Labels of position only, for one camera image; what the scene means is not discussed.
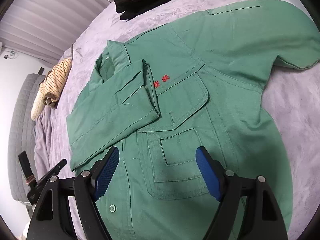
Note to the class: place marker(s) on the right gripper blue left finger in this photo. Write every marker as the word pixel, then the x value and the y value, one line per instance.
pixel 52 216

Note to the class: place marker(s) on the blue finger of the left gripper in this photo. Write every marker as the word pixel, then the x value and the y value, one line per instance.
pixel 55 170

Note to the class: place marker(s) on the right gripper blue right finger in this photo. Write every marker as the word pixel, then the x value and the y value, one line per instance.
pixel 262 216

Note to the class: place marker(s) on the green work shirt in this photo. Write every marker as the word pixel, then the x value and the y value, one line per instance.
pixel 196 81

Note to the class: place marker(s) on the grey quilted headboard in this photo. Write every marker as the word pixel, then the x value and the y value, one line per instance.
pixel 21 137

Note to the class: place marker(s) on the striped beige folded garment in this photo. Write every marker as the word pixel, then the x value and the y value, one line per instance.
pixel 51 88

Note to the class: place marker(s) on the lilac plush bed blanket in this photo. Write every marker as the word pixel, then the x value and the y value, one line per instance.
pixel 291 97

